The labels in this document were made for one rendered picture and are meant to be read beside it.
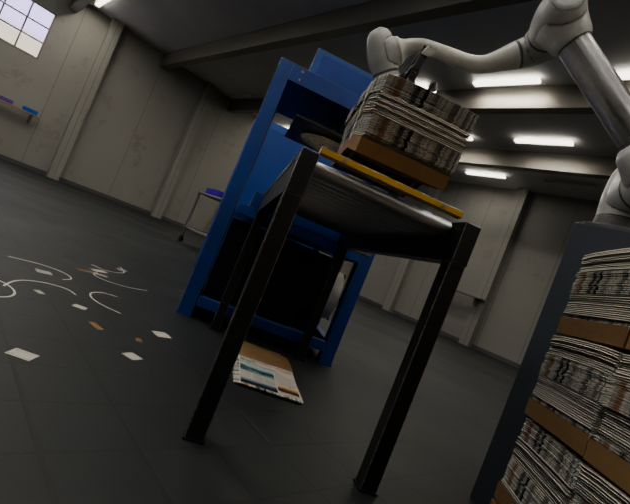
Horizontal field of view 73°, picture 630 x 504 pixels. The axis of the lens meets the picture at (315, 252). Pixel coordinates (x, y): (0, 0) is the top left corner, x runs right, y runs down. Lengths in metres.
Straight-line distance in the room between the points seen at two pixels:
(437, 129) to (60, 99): 13.71
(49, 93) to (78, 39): 1.73
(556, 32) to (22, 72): 13.69
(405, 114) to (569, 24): 0.66
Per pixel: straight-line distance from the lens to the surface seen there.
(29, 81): 14.47
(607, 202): 1.75
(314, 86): 2.61
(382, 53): 1.76
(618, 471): 0.97
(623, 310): 1.10
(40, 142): 14.47
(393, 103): 1.22
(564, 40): 1.68
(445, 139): 1.27
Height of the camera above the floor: 0.53
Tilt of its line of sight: 2 degrees up
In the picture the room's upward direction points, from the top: 22 degrees clockwise
